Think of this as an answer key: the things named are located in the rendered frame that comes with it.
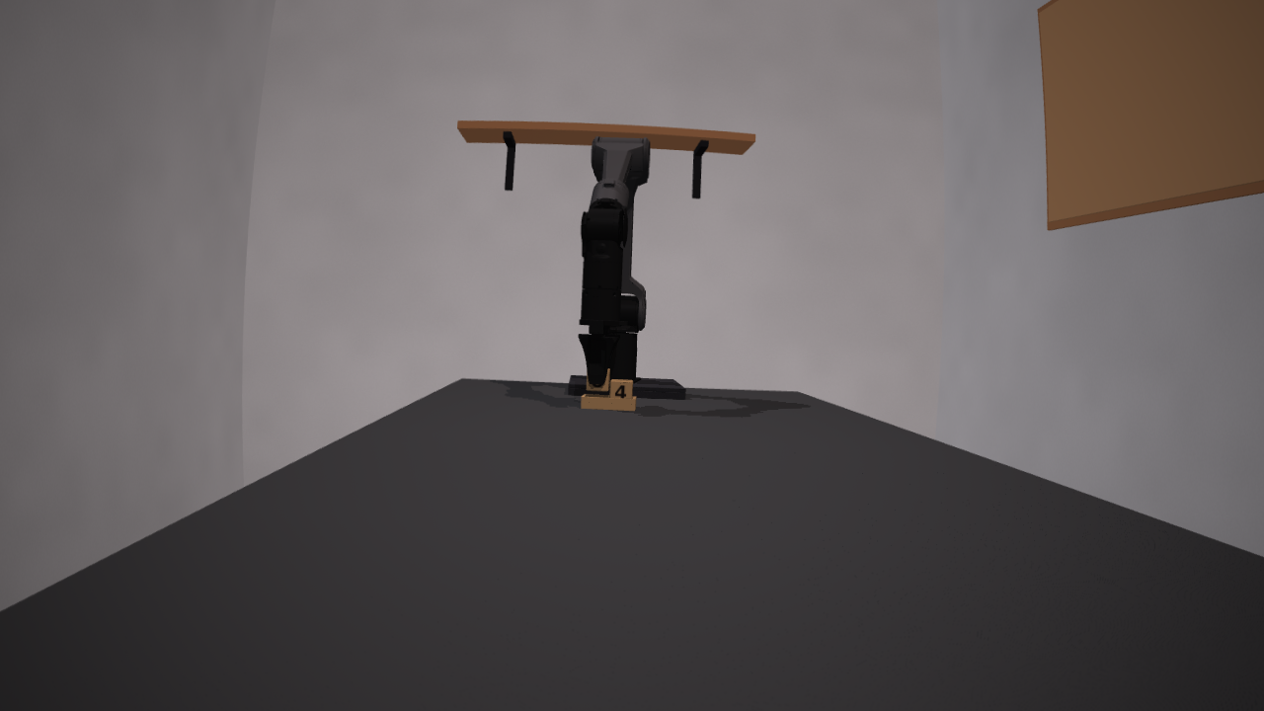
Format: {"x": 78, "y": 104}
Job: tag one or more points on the tan cube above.
{"x": 598, "y": 387}
{"x": 621, "y": 388}

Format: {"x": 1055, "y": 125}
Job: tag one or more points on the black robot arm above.
{"x": 608, "y": 255}

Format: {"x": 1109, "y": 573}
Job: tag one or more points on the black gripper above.
{"x": 598, "y": 306}

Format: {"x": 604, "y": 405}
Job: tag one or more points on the tan rectangular tray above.
{"x": 603, "y": 402}

